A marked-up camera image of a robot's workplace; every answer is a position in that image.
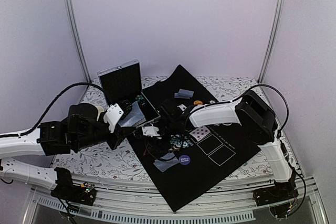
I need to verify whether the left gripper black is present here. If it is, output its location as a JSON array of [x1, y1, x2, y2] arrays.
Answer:
[[74, 112, 135, 151]]

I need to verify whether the chip pile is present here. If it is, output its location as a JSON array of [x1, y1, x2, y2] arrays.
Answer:
[[169, 135, 194, 152]]

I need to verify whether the purple small blind button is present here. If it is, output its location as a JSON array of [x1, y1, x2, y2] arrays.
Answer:
[[178, 155, 191, 166]]

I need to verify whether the blue playing card deck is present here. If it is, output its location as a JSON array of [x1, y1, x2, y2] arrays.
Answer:
[[118, 101, 146, 127]]

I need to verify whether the face up card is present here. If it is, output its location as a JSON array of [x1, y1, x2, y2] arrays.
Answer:
[[177, 104, 186, 111], [189, 126, 211, 142]]

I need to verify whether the green poker chip stack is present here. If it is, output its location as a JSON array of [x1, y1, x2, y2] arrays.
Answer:
[[135, 95, 146, 106]]

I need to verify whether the orange big blind button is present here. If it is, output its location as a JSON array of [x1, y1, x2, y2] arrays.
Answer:
[[194, 100, 203, 105]]

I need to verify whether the dealt playing card grey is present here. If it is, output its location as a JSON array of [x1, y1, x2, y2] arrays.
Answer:
[[178, 89, 194, 97]]

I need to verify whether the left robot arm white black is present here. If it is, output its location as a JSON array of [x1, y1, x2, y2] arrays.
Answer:
[[1, 103, 127, 200]]

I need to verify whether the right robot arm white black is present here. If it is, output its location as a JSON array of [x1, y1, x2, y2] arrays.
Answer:
[[158, 88, 299, 201]]

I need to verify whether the cream ceramic cup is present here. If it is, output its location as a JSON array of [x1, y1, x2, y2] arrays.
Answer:
[[96, 106, 104, 121]]

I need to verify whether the black poker play mat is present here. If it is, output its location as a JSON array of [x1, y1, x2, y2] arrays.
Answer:
[[125, 64, 263, 213]]

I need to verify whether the aluminium poker chip case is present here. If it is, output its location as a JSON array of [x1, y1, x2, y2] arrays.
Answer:
[[97, 59, 160, 127]]

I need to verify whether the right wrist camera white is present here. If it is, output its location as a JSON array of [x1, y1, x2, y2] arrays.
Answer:
[[141, 126, 161, 137]]

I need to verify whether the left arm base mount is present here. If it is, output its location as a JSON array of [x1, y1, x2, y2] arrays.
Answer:
[[50, 167, 97, 206]]

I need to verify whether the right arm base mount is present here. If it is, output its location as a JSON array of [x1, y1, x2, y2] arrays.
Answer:
[[253, 181, 299, 218]]

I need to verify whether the left aluminium frame post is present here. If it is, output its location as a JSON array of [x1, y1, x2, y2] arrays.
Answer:
[[64, 0, 91, 82]]

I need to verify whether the aluminium frame post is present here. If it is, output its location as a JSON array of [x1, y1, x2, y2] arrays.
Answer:
[[258, 0, 285, 83], [64, 0, 91, 82]]

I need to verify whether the right aluminium frame post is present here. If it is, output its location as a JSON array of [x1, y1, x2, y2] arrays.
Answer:
[[258, 0, 285, 83]]

